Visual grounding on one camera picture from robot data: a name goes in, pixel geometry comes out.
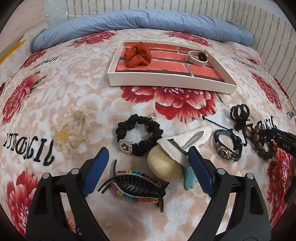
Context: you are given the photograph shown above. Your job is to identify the cream crochet flower scrunchie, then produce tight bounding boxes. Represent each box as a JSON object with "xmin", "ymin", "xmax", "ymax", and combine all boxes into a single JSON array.
[{"xmin": 51, "ymin": 105, "xmax": 94, "ymax": 156}]

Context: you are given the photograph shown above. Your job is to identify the white tray brick-pattern bottom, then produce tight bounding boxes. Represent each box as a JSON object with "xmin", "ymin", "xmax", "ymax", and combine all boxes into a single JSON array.
[{"xmin": 108, "ymin": 40, "xmax": 237, "ymax": 94}]

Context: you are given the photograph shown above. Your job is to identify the black rainbow beaded hair claw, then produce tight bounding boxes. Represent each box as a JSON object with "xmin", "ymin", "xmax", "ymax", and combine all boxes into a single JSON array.
[{"xmin": 98, "ymin": 160, "xmax": 169, "ymax": 213}]

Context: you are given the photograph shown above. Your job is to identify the black knot brown leaf keychain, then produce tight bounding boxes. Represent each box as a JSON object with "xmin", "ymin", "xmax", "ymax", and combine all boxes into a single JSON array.
[{"xmin": 202, "ymin": 115, "xmax": 233, "ymax": 132}]

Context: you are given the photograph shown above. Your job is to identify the black braided bracelet silver charm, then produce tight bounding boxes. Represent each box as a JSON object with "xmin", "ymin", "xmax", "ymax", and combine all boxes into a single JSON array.
[{"xmin": 214, "ymin": 129, "xmax": 243, "ymax": 162}]

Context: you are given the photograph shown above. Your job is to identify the felt hair clip with ball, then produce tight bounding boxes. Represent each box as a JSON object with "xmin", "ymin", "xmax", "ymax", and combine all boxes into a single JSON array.
[{"xmin": 147, "ymin": 126, "xmax": 212, "ymax": 190}]

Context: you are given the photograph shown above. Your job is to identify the small black hair claw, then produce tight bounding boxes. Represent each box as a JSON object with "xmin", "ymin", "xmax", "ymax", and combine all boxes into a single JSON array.
[{"xmin": 230, "ymin": 104, "xmax": 250, "ymax": 131}]

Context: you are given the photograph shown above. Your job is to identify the blue folded quilt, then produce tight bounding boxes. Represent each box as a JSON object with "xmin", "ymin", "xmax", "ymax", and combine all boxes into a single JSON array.
[{"xmin": 30, "ymin": 9, "xmax": 253, "ymax": 53}]

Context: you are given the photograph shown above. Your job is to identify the red fabric scrunchie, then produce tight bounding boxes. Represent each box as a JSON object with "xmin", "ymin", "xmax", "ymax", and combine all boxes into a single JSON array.
[{"xmin": 125, "ymin": 42, "xmax": 152, "ymax": 68}]

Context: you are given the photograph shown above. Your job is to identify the yellow stick at bedside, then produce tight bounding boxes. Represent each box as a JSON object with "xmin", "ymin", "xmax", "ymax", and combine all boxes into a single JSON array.
[{"xmin": 0, "ymin": 39, "xmax": 26, "ymax": 65}]

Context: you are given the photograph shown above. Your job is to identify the brown wooden bead bracelet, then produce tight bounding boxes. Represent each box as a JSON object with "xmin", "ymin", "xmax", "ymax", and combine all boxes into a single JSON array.
[{"xmin": 242, "ymin": 124, "xmax": 277, "ymax": 160}]

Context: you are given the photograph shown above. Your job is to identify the pink floral pillow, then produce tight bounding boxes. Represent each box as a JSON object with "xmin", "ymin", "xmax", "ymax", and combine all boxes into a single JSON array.
[{"xmin": 224, "ymin": 41, "xmax": 262, "ymax": 64}]

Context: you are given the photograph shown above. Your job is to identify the black scrunchie with charm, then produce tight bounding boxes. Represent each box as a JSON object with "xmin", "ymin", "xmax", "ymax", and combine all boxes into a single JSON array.
[{"xmin": 115, "ymin": 114, "xmax": 164, "ymax": 157}]

